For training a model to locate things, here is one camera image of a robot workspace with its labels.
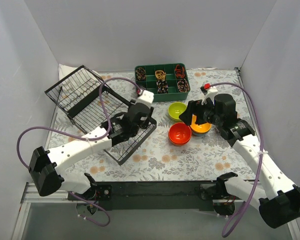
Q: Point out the black wire dish rack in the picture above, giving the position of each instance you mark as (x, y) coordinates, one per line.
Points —
(84, 106)

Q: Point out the orange black rolled band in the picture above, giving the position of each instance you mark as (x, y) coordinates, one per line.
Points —
(180, 71)

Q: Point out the white cloth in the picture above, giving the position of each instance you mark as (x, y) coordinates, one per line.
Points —
(78, 78)

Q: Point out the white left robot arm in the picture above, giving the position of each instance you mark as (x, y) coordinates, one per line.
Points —
(47, 166)

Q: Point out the black base bar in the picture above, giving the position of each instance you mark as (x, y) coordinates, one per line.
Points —
(163, 195)

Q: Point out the yellow orange bowl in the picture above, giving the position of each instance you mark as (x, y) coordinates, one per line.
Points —
(202, 128)

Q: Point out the aluminium frame rail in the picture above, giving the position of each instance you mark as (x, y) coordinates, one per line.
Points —
(146, 210)

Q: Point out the blue bowl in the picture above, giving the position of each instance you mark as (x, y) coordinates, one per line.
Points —
(199, 134)

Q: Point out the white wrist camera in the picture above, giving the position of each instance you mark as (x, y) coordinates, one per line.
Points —
(146, 97)
(209, 92)

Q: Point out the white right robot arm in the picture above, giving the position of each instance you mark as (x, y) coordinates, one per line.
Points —
(278, 200)

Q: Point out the floral patterned table mat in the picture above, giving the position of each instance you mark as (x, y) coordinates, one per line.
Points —
(157, 159)

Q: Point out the green compartment tray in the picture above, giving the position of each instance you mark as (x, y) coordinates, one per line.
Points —
(168, 82)

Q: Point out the red orange bowl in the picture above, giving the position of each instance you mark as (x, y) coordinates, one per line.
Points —
(179, 132)

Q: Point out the pink floral rolled band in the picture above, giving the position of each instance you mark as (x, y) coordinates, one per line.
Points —
(183, 85)

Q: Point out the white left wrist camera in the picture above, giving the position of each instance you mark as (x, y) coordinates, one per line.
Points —
(146, 97)

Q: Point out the yellow rolled band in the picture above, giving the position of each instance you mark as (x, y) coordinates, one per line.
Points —
(160, 74)

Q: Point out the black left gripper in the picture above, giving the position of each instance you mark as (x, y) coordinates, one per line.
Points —
(145, 119)

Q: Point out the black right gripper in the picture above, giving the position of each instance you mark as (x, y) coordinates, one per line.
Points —
(197, 113)

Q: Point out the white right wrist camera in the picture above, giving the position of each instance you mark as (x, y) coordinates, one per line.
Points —
(209, 92)

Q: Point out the lime green bowl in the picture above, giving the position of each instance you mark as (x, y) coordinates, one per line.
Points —
(175, 110)

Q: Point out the brown spotted rolled band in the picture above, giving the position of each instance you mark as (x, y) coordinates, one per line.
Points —
(140, 74)

